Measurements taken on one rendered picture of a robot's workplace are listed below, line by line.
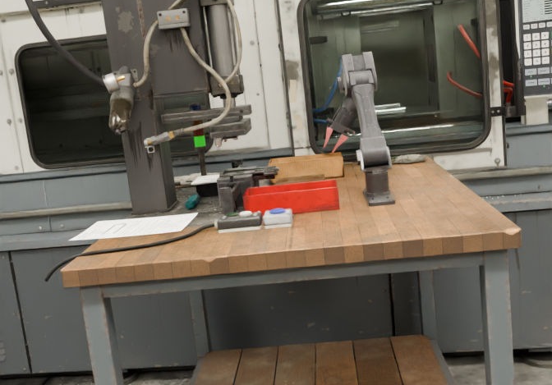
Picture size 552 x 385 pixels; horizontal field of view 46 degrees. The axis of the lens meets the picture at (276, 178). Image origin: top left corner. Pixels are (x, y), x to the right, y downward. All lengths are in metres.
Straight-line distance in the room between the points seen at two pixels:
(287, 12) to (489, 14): 0.73
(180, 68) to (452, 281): 1.39
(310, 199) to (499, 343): 0.57
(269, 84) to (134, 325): 1.16
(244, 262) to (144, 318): 1.49
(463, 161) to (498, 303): 1.12
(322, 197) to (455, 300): 1.13
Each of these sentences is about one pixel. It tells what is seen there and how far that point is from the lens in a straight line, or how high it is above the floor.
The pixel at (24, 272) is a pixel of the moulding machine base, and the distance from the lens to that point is 2.97.
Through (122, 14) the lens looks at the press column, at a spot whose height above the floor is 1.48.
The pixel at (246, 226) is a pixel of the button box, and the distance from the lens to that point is 1.57.
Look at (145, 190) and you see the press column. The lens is 1.94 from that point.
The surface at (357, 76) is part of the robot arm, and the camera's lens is 1.92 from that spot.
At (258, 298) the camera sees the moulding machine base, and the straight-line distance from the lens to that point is 2.68.
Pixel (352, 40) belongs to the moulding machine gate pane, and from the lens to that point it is 2.47.
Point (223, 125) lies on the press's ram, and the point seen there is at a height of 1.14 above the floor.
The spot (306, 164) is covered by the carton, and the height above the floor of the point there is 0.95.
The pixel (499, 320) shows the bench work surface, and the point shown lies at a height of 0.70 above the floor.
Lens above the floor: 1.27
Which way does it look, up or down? 9 degrees down
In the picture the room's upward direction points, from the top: 6 degrees counter-clockwise
